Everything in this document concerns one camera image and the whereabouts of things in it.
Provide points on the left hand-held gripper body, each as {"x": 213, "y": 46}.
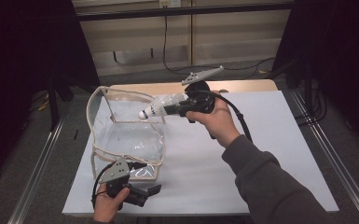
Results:
{"x": 116, "y": 171}

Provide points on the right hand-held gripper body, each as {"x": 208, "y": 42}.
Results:
{"x": 199, "y": 88}

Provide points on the clear plastic bag beige trim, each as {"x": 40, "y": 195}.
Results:
{"x": 127, "y": 140}

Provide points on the person's left hand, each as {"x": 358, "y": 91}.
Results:
{"x": 107, "y": 207}

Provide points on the person's right hand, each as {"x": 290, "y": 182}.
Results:
{"x": 220, "y": 124}

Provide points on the dark table grommet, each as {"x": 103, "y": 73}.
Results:
{"x": 224, "y": 91}

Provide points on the wooden table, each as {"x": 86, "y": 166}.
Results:
{"x": 245, "y": 85}

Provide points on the small black stick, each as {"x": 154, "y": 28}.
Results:
{"x": 76, "y": 134}

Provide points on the black horizontal bar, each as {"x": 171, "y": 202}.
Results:
{"x": 168, "y": 12}

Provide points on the white table mat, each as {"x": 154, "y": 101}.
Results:
{"x": 292, "y": 130}

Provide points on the black curtain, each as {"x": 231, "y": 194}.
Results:
{"x": 18, "y": 62}
{"x": 348, "y": 62}

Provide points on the metal floor rail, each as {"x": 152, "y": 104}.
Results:
{"x": 338, "y": 161}
{"x": 34, "y": 183}

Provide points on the white wall socket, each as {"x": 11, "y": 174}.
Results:
{"x": 169, "y": 3}

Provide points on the black stand post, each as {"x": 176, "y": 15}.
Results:
{"x": 53, "y": 102}

